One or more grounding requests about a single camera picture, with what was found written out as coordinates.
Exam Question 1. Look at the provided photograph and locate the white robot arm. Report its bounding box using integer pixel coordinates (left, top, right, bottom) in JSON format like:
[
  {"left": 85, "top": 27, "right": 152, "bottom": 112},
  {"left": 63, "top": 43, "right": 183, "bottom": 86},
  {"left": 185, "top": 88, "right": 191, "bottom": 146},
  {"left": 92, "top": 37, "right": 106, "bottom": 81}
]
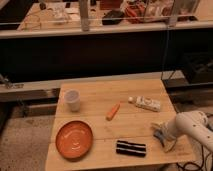
[{"left": 151, "top": 110, "right": 213, "bottom": 153}]

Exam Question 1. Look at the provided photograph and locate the white plastic bottle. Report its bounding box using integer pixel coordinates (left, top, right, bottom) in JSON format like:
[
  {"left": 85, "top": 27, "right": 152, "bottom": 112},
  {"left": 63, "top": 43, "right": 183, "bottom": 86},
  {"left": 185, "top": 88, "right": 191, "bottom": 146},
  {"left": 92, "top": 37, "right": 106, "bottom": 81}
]
[{"left": 128, "top": 96, "right": 161, "bottom": 112}]

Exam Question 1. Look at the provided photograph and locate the black white striped cloth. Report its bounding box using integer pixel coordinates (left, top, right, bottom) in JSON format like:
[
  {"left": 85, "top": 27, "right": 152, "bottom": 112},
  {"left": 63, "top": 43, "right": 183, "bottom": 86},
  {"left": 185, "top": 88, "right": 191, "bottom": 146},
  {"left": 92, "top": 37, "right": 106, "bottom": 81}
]
[{"left": 116, "top": 140, "right": 146, "bottom": 157}]

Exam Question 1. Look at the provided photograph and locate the metal post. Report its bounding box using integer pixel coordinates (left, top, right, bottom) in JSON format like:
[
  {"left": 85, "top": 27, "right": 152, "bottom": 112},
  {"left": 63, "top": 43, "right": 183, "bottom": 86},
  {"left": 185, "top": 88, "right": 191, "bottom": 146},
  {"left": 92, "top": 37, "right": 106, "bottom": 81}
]
[
  {"left": 79, "top": 0, "right": 90, "bottom": 31},
  {"left": 167, "top": 0, "right": 182, "bottom": 27}
]

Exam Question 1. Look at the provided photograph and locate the black bag on bench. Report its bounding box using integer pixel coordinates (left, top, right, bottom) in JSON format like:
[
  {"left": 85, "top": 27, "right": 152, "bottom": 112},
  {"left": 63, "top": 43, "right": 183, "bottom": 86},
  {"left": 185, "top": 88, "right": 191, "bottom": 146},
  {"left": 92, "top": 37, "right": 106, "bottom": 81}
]
[{"left": 102, "top": 10, "right": 124, "bottom": 25}]

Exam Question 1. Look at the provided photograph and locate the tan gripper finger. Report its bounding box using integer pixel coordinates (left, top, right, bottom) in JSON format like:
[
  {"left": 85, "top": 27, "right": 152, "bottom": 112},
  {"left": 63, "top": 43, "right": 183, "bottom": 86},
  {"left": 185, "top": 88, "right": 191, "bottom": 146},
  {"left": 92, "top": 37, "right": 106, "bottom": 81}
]
[
  {"left": 151, "top": 123, "right": 162, "bottom": 130},
  {"left": 164, "top": 140, "right": 177, "bottom": 153}
]

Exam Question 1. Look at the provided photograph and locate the metal post left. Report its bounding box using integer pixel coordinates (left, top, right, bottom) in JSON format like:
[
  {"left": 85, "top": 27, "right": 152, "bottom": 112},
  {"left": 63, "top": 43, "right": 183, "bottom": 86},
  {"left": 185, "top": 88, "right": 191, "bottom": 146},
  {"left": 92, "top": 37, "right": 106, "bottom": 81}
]
[{"left": 79, "top": 0, "right": 90, "bottom": 31}]

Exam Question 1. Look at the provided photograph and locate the orange carrot toy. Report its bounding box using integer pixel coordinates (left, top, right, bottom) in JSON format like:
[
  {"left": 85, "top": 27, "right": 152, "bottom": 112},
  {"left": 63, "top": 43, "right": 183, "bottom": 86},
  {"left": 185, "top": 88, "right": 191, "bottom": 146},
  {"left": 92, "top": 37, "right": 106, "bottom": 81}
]
[{"left": 106, "top": 104, "right": 120, "bottom": 121}]

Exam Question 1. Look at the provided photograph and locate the translucent plastic cup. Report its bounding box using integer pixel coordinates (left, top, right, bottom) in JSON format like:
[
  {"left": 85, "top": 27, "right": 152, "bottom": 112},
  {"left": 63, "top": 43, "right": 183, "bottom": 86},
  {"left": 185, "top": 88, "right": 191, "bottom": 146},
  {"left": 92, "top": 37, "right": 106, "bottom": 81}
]
[{"left": 64, "top": 90, "right": 80, "bottom": 112}]

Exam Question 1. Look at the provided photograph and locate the metal post right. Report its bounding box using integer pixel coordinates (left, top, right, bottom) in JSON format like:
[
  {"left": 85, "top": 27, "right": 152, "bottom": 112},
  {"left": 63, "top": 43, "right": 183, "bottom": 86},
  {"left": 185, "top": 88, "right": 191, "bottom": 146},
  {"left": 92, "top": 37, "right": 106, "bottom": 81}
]
[{"left": 167, "top": 0, "right": 182, "bottom": 27}]

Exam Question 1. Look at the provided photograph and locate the orange ceramic bowl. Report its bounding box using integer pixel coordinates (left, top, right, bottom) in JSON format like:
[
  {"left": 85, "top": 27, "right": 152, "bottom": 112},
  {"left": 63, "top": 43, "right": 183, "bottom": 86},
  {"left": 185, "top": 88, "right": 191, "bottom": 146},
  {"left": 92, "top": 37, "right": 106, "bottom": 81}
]
[{"left": 55, "top": 121, "right": 93, "bottom": 159}]

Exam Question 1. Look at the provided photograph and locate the red tool on bench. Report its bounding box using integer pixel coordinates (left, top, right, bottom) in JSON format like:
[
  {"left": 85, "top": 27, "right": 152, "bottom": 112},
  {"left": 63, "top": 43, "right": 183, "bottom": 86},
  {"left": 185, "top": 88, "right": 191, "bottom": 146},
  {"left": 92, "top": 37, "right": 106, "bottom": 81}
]
[{"left": 125, "top": 4, "right": 145, "bottom": 24}]

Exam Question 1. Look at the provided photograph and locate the black cable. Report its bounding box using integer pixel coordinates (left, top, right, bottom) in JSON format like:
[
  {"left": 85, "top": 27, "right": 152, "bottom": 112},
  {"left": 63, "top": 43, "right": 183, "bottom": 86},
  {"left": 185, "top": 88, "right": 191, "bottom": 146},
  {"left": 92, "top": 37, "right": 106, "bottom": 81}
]
[{"left": 175, "top": 113, "right": 213, "bottom": 171}]

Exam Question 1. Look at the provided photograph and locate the black storage crate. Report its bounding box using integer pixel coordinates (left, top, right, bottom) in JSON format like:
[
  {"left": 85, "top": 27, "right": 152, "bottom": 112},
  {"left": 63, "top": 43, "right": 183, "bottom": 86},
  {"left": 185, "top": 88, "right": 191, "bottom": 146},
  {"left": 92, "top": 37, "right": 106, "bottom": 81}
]
[{"left": 181, "top": 52, "right": 213, "bottom": 83}]

